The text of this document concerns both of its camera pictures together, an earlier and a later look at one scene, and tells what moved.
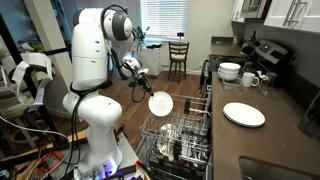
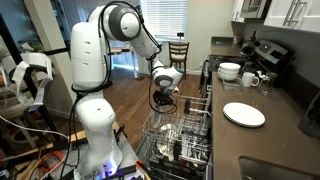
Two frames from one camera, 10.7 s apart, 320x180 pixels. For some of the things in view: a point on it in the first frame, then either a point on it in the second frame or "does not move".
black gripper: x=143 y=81 to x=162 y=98
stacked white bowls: x=229 y=71 does not move
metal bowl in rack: x=166 y=138 does not move
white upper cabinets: x=303 y=15 does not move
